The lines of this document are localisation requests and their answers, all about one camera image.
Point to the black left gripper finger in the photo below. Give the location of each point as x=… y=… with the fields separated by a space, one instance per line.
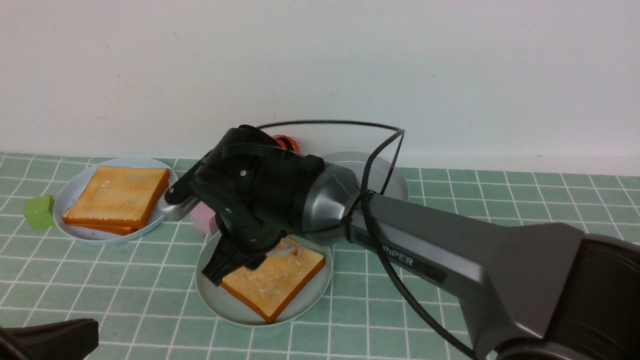
x=65 y=340

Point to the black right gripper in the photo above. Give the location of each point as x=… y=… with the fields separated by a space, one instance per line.
x=258 y=189

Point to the toast slice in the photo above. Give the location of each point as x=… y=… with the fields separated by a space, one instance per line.
x=119 y=196
x=112 y=229
x=270 y=289

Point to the fried egg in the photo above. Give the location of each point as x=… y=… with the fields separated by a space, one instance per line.
x=288 y=248

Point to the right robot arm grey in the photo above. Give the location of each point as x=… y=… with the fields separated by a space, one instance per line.
x=533 y=292

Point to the pale green centre plate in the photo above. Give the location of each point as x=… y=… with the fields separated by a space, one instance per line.
x=233 y=310

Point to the lilac pink cube block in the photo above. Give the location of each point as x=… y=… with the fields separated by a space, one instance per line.
x=204 y=219

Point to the toast slice on blue plate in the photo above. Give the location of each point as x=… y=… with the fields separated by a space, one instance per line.
x=112 y=229

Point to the red apple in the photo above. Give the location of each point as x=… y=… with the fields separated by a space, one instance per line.
x=287 y=143

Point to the green cube block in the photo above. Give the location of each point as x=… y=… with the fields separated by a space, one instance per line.
x=38 y=212

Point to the grey egg plate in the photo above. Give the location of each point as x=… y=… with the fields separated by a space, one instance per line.
x=383 y=178

